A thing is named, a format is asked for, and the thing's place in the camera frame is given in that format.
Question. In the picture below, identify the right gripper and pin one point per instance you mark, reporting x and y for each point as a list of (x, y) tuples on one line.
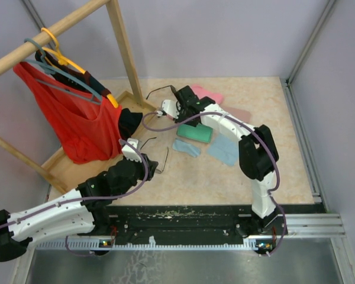
[(181, 109)]

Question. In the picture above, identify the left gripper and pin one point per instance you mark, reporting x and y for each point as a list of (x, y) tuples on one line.
[(151, 165)]

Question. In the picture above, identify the grey glasses case green lining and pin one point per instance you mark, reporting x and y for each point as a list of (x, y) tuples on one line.
[(200, 133)]

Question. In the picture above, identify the small light blue cloth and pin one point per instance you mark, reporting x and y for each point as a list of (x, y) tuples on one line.
[(184, 147)]

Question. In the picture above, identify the large light blue cloth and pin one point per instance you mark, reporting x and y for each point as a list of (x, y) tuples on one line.
[(224, 150)]

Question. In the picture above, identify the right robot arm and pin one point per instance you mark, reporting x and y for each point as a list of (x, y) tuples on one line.
[(257, 152)]

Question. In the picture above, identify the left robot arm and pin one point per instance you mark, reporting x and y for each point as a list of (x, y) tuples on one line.
[(80, 211)]

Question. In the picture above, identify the tortoiseshell sunglasses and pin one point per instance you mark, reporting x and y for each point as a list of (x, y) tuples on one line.
[(171, 87)]

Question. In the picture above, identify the pink folded shirt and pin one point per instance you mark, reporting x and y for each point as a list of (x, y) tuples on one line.
[(201, 92)]

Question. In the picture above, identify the dark striped hanging garment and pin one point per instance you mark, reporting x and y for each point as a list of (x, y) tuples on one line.
[(122, 119)]

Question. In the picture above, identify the pink glasses case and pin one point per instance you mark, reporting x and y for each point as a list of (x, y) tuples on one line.
[(241, 114)]

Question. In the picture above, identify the red hanging shirt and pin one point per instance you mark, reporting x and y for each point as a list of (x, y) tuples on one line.
[(86, 131)]

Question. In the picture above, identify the wooden clothes rack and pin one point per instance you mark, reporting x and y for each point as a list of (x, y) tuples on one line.
[(58, 170)]

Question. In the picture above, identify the yellow plastic hanger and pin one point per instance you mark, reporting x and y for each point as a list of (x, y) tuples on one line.
[(62, 60)]

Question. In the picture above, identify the grey-blue plastic hanger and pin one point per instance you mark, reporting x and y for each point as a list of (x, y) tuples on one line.
[(50, 70)]

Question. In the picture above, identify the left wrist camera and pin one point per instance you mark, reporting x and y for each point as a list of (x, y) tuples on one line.
[(130, 150)]

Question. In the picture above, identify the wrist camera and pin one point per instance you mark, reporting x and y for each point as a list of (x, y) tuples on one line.
[(168, 108), (130, 150)]

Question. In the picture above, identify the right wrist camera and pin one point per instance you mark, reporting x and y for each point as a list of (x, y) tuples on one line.
[(168, 108)]

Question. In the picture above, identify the thin wire-frame sunglasses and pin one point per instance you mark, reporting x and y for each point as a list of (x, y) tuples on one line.
[(159, 153)]

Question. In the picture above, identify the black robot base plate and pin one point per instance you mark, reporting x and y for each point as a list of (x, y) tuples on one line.
[(187, 225)]

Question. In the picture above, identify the aluminium frame rail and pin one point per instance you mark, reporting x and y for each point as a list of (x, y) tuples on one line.
[(295, 226)]

